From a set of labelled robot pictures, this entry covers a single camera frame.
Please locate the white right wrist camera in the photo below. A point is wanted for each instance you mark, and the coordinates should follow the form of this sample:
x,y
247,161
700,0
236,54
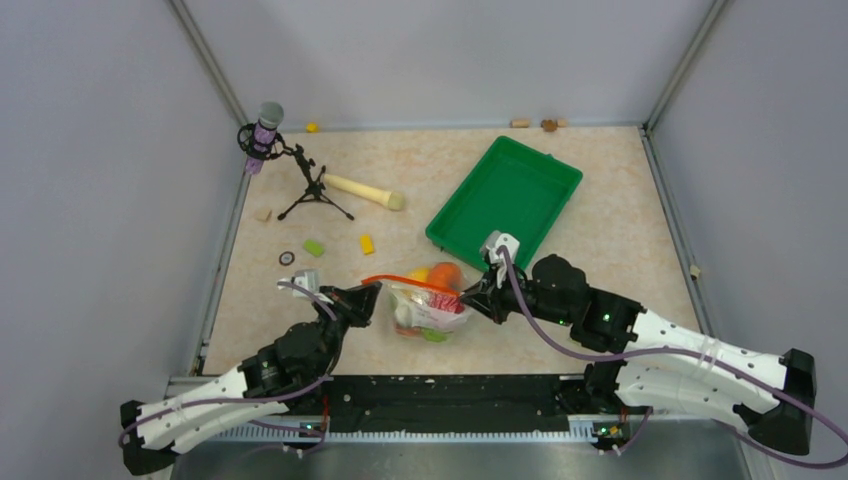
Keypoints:
x,y
498,252

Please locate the orange mini pumpkin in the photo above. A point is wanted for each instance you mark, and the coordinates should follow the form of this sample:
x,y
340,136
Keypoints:
x,y
445,275

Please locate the cream toy microphone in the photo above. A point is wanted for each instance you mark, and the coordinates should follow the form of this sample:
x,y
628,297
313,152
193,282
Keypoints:
x,y
392,200

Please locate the light green block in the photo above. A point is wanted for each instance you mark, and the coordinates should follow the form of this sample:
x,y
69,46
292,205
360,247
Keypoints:
x,y
313,248

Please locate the green apple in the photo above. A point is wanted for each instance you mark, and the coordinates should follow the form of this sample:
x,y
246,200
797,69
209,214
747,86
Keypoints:
x,y
434,336

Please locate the white garlic bulbs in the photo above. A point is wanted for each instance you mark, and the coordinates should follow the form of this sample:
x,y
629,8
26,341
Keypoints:
x,y
405,315

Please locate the clear zip bag orange zipper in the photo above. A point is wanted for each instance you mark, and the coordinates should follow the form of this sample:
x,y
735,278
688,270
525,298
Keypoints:
x,y
399,286

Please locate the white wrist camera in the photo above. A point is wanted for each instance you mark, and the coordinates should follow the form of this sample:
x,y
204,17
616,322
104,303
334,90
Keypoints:
x,y
302,284
498,252

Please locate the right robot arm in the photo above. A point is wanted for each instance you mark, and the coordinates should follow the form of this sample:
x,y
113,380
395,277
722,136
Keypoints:
x,y
661,365

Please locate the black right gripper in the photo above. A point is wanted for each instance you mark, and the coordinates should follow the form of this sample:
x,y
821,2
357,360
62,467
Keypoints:
x,y
486,295

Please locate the yellow block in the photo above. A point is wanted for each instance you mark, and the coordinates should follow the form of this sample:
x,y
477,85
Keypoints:
x,y
367,245

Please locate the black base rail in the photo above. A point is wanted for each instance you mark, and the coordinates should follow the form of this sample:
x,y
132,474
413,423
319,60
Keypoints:
x,y
450,404

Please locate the small wooden block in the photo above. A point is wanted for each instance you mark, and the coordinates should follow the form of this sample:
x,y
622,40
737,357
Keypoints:
x,y
263,215

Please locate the brown cork piece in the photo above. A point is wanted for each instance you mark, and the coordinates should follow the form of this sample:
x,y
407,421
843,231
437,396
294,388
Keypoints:
x,y
550,125

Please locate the red apple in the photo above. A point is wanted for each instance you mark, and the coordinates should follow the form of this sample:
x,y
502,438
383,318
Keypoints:
x,y
446,303

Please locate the yellow lemon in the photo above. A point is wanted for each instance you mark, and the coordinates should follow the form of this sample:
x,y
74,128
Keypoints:
x,y
420,274

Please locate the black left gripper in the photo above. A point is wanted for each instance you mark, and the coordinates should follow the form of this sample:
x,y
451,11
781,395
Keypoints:
x,y
356,303

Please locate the green plastic tray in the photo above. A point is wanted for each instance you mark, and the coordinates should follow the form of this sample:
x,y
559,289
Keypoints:
x,y
513,189

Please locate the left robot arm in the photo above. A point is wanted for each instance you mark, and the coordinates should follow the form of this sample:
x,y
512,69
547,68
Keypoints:
x,y
292,367

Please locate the purple microphone on tripod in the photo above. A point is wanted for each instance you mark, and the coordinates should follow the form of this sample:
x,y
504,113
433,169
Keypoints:
x,y
262,143

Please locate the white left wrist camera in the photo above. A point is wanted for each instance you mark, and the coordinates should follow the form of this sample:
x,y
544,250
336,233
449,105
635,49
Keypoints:
x,y
302,284

